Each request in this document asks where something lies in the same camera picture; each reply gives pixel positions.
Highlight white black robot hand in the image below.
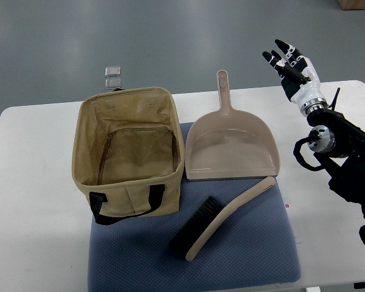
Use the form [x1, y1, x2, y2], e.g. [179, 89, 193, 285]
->
[262, 39, 328, 116]

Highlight pink hand broom black bristles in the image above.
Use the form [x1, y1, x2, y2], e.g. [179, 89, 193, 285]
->
[169, 176, 276, 262]

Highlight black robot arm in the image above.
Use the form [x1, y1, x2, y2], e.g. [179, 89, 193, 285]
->
[293, 97, 365, 245]

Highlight yellow fabric bag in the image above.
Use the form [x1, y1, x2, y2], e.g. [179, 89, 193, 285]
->
[72, 87, 185, 225]

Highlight cardboard box corner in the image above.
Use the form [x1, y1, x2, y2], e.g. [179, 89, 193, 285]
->
[337, 0, 365, 10]

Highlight pink plastic dustpan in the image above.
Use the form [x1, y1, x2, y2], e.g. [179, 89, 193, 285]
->
[185, 70, 280, 180]

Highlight blue seat cushion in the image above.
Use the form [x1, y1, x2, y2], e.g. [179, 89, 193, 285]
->
[88, 179, 301, 291]

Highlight lower silver floor plate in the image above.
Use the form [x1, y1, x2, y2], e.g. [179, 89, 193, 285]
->
[105, 77, 122, 90]

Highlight silver floor plate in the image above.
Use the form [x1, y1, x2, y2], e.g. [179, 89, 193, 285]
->
[105, 66, 121, 77]
[105, 77, 122, 90]

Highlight upper silver floor plate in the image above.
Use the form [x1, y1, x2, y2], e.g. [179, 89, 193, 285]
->
[105, 66, 121, 77]

